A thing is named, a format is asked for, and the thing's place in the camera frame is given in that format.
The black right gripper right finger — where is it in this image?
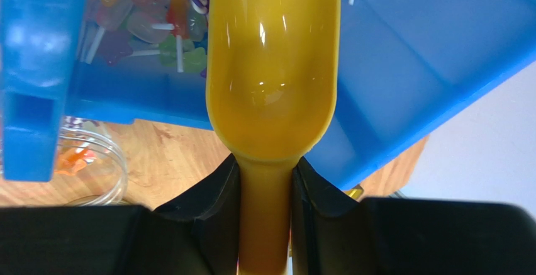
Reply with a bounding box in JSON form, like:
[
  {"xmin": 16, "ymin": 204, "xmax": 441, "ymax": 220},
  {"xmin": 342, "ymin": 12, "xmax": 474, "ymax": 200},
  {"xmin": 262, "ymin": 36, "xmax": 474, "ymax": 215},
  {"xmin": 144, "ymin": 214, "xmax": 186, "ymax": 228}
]
[{"xmin": 291, "ymin": 159, "xmax": 535, "ymax": 274}]

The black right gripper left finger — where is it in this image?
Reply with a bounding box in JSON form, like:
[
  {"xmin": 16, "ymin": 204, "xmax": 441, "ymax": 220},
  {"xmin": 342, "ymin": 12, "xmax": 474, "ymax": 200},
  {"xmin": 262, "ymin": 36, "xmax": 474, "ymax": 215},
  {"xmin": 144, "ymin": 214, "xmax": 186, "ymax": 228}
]
[{"xmin": 1, "ymin": 155, "xmax": 240, "ymax": 274}]

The yellow plastic scoop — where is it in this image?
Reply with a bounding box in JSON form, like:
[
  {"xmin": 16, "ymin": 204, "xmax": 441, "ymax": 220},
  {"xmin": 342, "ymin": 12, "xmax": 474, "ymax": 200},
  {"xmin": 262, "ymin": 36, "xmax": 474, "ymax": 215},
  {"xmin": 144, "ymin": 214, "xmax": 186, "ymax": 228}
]
[{"xmin": 206, "ymin": 0, "xmax": 341, "ymax": 274}]

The blue plastic candy bin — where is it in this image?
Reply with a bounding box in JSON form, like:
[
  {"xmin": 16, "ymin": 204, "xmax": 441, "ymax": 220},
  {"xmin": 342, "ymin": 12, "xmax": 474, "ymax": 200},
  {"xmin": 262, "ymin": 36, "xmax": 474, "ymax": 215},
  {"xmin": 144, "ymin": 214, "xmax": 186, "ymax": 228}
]
[{"xmin": 1, "ymin": 0, "xmax": 535, "ymax": 189}]

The clear glass jar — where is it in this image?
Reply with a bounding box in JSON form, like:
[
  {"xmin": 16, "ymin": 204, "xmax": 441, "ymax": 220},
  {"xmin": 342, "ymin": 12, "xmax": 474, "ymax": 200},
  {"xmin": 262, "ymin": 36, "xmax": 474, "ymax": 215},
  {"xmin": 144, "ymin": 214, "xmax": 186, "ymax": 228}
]
[{"xmin": 53, "ymin": 116, "xmax": 128, "ymax": 206}]

